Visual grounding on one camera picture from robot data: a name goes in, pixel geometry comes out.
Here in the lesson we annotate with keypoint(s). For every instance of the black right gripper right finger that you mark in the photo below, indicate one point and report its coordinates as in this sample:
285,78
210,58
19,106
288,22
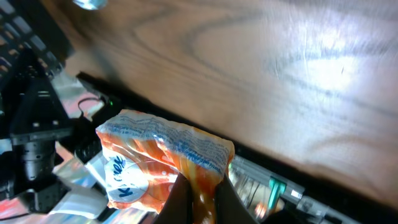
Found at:
229,207

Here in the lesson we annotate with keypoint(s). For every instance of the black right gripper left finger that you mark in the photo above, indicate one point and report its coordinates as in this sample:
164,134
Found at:
178,207

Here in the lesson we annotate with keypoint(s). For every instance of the grey plastic basket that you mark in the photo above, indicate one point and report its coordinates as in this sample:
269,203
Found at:
32,44

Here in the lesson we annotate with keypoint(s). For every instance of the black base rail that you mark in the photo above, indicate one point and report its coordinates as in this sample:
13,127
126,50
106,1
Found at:
344,200

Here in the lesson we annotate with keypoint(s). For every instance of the small orange carton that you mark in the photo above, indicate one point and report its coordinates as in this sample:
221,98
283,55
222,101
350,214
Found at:
144,154

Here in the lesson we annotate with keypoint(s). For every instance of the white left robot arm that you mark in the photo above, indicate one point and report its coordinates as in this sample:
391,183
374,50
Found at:
34,121

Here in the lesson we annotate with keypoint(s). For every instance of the teal mouthwash bottle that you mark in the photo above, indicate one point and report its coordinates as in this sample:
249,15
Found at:
91,5

